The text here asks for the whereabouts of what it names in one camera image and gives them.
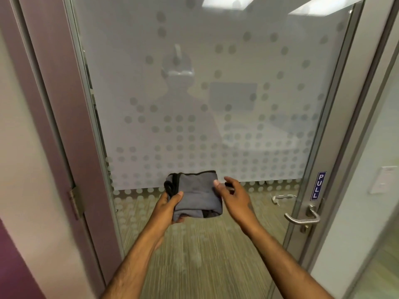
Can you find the person's left hand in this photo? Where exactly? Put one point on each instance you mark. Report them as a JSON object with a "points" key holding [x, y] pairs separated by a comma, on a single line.
{"points": [[162, 211]]}

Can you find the person's right hand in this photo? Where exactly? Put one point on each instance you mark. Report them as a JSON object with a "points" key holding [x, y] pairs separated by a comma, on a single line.
{"points": [[238, 203]]}

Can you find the person's right thumb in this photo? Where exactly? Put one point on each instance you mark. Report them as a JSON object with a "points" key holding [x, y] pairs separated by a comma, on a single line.
{"points": [[220, 188]]}

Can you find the person's left thumb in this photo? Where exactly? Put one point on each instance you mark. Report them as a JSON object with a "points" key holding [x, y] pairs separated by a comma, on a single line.
{"points": [[176, 199]]}

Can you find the grey cloth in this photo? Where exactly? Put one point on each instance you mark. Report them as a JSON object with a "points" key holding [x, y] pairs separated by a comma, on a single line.
{"points": [[196, 194]]}

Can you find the person's right forearm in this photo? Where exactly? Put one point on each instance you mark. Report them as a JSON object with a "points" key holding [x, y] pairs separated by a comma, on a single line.
{"points": [[280, 261]]}

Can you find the person's left forearm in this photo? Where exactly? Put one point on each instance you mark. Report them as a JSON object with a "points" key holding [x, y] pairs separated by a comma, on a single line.
{"points": [[134, 264]]}

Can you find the blue door label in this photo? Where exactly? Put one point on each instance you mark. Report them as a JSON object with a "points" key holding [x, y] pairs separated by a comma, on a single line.
{"points": [[318, 185]]}

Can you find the metal door hinge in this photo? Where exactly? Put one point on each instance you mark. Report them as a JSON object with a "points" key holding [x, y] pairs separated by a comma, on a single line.
{"points": [[76, 203]]}

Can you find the frosted dotted glass door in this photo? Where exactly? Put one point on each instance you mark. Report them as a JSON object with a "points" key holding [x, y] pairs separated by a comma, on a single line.
{"points": [[199, 90]]}

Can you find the grey metal door frame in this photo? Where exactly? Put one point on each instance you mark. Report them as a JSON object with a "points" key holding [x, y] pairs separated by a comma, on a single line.
{"points": [[358, 127]]}

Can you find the brown wooden door frame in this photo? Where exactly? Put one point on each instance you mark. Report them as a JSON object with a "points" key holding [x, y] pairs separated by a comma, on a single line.
{"points": [[53, 105]]}

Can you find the white wall switch plate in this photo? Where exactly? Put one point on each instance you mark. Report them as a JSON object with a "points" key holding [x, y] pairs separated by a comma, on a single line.
{"points": [[383, 179]]}

